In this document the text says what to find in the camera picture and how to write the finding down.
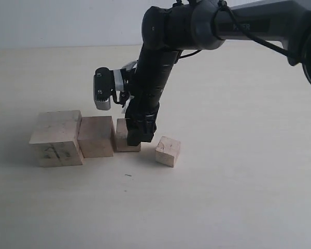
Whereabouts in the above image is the smallest wooden cube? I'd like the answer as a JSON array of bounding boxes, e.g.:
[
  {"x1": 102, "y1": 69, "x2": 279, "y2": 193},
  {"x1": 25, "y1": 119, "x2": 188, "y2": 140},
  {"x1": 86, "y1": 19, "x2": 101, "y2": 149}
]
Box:
[{"x1": 155, "y1": 136, "x2": 181, "y2": 168}]

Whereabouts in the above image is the second largest wooden cube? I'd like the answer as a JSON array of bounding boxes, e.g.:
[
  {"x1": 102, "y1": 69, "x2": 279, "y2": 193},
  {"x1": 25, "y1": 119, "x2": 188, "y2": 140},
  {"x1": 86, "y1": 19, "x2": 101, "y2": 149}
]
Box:
[{"x1": 78, "y1": 116, "x2": 115, "y2": 158}]

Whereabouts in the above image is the black cable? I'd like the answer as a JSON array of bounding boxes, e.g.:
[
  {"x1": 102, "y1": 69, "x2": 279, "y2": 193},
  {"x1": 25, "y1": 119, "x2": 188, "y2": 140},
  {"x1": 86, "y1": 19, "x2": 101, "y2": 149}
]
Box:
[{"x1": 171, "y1": 0, "x2": 299, "y2": 59}]

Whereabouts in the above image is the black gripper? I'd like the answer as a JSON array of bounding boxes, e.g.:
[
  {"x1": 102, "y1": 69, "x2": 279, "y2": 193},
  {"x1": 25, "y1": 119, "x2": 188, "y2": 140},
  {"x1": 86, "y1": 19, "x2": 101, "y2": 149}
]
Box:
[{"x1": 125, "y1": 88, "x2": 162, "y2": 146}]

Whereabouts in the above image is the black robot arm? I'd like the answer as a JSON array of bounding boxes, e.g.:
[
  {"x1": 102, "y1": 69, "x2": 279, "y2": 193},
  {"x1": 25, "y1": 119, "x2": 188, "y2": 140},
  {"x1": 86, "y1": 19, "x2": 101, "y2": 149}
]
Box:
[{"x1": 125, "y1": 1, "x2": 311, "y2": 146}]

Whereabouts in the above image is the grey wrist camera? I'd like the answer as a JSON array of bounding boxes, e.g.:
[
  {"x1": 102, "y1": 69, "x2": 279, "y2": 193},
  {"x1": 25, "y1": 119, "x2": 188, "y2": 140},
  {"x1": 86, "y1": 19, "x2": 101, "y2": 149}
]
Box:
[{"x1": 92, "y1": 67, "x2": 132, "y2": 111}]

